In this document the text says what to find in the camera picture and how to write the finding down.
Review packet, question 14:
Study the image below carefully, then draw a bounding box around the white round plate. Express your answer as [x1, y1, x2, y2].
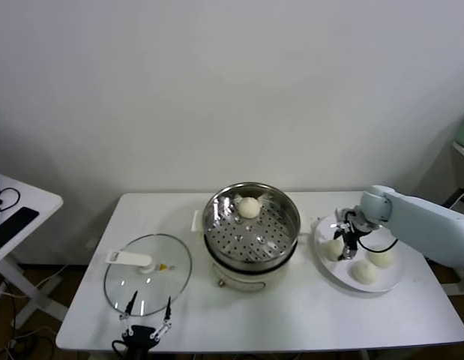
[313, 214, 405, 294]

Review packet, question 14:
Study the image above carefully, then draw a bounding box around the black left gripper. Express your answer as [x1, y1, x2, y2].
[118, 289, 173, 349]

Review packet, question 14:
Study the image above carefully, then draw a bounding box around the white electric cooker pot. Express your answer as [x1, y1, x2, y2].
[190, 209, 304, 293]

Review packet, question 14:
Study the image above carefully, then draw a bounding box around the white steamed baozi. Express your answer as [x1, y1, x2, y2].
[350, 259, 379, 285]
[235, 196, 261, 220]
[321, 239, 344, 262]
[367, 251, 396, 269]

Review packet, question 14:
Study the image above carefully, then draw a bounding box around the black keyboard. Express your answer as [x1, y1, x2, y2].
[0, 207, 40, 257]

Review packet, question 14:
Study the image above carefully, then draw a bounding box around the white folding side table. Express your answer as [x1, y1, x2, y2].
[0, 172, 70, 324]

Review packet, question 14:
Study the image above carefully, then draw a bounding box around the glass lid with white handle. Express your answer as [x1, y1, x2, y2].
[103, 234, 193, 318]

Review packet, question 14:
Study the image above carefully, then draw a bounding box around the white shelf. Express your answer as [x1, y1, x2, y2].
[450, 140, 464, 166]

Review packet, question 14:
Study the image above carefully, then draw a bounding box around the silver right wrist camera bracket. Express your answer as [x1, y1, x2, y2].
[335, 207, 372, 234]

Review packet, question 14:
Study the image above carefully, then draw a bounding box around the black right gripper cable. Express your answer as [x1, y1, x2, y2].
[355, 235, 400, 254]

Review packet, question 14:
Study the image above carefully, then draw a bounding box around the stainless steel steamer basket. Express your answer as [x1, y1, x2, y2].
[201, 182, 301, 268]

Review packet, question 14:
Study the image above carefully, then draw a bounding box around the white floor cable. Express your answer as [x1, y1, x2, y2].
[0, 264, 67, 301]

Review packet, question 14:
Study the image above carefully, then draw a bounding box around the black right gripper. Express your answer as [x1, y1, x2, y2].
[333, 223, 359, 262]

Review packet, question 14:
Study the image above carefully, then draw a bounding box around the black looped cable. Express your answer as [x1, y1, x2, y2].
[0, 187, 21, 215]

